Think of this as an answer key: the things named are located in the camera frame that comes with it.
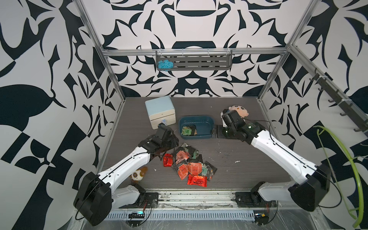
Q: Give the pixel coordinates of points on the cyan crumpled cloth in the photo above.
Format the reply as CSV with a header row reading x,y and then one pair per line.
x,y
165,65

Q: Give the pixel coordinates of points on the light blue drawer box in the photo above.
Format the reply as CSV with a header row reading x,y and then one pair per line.
x,y
161,110

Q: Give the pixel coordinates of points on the brown white plush dog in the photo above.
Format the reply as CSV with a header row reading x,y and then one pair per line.
x,y
139,174

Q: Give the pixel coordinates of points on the black wall hook rail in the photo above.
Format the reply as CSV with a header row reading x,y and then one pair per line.
x,y
346,104

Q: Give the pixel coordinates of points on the small red tea bag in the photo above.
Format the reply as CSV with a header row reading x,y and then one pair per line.
x,y
167,160

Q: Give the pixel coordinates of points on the grey wall shelf rack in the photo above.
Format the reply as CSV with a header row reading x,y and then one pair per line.
x,y
196,59

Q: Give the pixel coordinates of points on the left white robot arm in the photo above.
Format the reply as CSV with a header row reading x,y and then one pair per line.
x,y
99,194

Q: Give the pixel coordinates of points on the red square tea bag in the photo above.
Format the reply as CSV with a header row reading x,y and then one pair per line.
x,y
195,168

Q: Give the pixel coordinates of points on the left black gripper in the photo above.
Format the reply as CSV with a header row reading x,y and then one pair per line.
x,y
174,142

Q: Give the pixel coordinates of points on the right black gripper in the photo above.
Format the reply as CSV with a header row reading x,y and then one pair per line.
x,y
217,134

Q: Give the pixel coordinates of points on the green hoop tube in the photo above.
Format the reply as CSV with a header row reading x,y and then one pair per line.
x,y
345,171

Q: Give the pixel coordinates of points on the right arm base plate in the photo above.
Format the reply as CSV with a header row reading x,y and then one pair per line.
x,y
252,200

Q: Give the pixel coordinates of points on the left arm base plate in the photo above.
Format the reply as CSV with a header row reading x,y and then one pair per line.
x,y
151,198

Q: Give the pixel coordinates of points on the pink baby plush doll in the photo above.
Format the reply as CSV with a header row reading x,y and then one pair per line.
x,y
240,110

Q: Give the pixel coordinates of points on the orange label black tea bag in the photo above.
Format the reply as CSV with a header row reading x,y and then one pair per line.
x,y
211,170

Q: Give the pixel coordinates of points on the orange red tea bag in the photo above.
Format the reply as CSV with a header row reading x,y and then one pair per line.
x,y
183,171

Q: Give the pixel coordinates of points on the teal plastic storage box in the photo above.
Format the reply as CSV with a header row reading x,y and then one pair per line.
x,y
203,124

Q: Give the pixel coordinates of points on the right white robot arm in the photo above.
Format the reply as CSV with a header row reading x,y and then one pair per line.
x,y
309,183

